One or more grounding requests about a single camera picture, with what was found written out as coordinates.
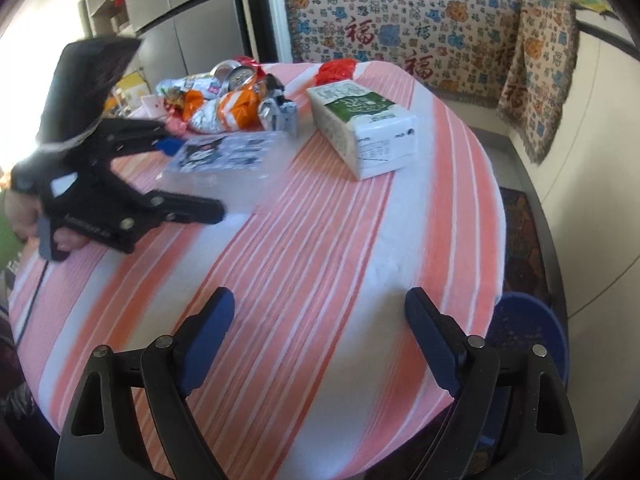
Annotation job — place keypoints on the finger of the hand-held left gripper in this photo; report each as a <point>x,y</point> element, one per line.
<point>190,210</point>
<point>169,146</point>

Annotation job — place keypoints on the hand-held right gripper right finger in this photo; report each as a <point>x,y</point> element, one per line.
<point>432,342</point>

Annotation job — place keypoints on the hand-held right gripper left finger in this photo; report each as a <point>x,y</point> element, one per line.
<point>207,342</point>

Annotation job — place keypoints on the clear cartoon print plastic package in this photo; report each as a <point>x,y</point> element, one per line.
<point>230,160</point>

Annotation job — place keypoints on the blue bin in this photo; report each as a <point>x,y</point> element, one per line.
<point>530,330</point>

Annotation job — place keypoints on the person's left hand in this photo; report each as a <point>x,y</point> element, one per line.
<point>67,239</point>

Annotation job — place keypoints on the pink card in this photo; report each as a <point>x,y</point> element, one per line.
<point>152,106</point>

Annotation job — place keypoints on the yellow box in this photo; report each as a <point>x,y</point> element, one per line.
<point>131,85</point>

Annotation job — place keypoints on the green and white snack bag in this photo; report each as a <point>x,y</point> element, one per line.
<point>185,85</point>

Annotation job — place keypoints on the orange and white snack wrapper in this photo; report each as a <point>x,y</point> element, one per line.
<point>225,110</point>

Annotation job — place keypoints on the silver drink can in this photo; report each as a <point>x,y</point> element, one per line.
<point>237,80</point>

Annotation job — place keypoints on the red drink can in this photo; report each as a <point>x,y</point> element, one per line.
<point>235,62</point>

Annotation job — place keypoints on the grey crumpled packaging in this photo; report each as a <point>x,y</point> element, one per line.
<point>280,112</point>

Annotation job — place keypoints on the grey refrigerator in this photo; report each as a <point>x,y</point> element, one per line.
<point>190,15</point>

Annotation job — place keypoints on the dark patterned rug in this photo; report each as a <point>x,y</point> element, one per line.
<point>522,245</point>

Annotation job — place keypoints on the orange striped tablecloth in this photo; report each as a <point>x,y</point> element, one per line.
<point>320,240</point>

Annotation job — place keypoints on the red plastic bag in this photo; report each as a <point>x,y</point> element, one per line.
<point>334,71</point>

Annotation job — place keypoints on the green and white milk carton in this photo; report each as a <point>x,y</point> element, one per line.
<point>360,125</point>

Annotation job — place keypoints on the printed sofa blanket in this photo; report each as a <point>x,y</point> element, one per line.
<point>400,25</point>

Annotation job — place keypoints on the printed cushion cloth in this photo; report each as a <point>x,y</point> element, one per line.
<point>542,75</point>

